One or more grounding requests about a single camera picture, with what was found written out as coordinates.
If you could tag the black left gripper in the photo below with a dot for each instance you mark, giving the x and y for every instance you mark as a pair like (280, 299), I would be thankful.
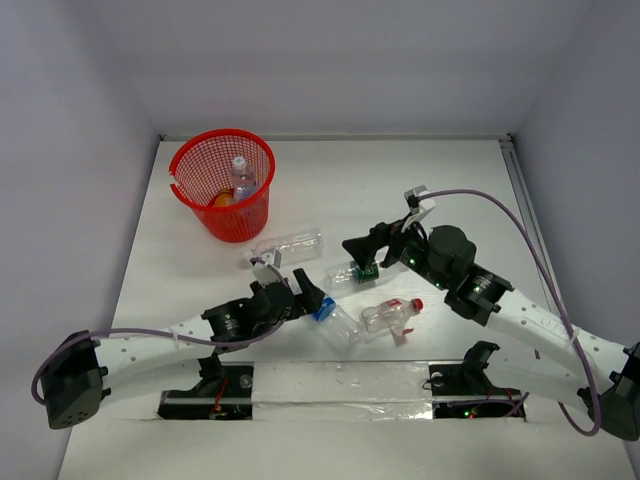
(292, 296)

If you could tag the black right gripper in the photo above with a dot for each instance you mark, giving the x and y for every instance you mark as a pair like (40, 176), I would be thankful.
(364, 248)

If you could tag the green label clear bottle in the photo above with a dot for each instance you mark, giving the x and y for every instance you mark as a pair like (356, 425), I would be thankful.
(349, 276)

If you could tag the blue label clear bottle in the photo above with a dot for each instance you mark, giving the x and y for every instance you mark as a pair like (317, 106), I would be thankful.
(336, 326)

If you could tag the orange juice bottle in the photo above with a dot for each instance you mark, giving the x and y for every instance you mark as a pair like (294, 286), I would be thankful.
(223, 198)

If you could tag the purple label small bottle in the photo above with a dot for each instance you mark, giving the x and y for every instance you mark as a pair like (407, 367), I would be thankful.
(243, 179)

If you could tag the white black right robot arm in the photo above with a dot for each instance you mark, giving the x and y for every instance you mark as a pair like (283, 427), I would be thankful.
(595, 376)

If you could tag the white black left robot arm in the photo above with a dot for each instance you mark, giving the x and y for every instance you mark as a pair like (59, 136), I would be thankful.
(90, 369)

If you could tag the clear unlabelled plastic bottle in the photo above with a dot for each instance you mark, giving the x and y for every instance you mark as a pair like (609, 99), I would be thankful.
(294, 248)

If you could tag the red cap clear bottle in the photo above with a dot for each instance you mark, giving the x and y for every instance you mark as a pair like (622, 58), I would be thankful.
(390, 318)

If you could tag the silver foil tape strip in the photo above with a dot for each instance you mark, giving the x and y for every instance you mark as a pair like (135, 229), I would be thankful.
(341, 391)

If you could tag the red mesh plastic basket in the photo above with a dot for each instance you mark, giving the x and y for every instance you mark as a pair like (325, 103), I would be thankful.
(201, 171)

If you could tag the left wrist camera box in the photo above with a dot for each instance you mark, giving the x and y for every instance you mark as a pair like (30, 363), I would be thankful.
(264, 270)

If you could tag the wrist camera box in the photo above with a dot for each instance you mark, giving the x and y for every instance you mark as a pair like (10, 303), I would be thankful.
(419, 206)
(264, 270)

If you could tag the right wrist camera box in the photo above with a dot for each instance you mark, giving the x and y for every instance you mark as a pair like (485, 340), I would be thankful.
(419, 206)

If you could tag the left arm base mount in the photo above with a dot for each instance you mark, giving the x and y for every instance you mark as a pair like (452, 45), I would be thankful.
(224, 393)

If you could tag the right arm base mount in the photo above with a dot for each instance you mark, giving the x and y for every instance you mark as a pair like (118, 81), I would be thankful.
(461, 389)

